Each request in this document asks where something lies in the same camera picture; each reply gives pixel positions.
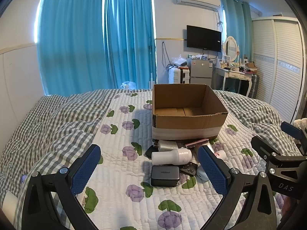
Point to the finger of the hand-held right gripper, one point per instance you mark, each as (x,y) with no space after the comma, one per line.
(263,148)
(291,129)

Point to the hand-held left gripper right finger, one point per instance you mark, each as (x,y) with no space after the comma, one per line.
(212,170)

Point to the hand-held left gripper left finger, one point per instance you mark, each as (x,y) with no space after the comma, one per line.
(86,170)

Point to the white rounded small device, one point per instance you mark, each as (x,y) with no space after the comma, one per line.
(201,174)

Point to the white and pink small item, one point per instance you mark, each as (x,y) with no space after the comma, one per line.
(220,155)

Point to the black remote control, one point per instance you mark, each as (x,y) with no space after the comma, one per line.
(188,169)

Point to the pink patterned wallet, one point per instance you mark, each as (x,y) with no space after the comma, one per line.
(195,143)

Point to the white cylindrical device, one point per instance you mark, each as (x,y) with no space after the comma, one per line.
(172,157)

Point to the black charger block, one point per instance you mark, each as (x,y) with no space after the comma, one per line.
(165,176)

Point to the cardboard box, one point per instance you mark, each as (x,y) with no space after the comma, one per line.
(191,124)

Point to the white plug adapter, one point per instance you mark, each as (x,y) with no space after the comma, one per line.
(168,145)

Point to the black device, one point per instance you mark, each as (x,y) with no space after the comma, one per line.
(150,152)

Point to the white floral quilt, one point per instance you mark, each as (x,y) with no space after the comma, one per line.
(124,148)

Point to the dark suitcase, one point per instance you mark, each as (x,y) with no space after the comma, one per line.
(254,85)

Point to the white louvred wardrobe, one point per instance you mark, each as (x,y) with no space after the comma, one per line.
(278,64)

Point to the small brown box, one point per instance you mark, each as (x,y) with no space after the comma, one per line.
(251,66)

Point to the white dressing table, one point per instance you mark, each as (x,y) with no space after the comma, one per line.
(236,75)

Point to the white tube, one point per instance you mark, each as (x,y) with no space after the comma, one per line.
(10,203)

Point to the row of cosmetics bottles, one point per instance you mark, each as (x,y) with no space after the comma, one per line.
(233,64)

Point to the clear plastic bag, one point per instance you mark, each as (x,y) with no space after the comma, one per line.
(128,85)

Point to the grey small fridge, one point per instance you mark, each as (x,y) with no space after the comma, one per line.
(201,71)

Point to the white suitcase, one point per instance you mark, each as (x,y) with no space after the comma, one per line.
(177,75)

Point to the white oval mirror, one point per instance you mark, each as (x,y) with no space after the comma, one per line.
(231,48)

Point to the crumpled plastic bag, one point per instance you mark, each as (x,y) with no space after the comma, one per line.
(179,61)

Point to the teal curtain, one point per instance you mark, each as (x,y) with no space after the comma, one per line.
(236,24)

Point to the wide blue curtain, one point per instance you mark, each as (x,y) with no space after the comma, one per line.
(72,40)

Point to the narrow blue curtain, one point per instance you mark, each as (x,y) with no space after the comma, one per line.
(129,40)

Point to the white air conditioner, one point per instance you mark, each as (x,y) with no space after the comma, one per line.
(197,0)

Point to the black wall television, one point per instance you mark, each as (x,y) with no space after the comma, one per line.
(203,38)

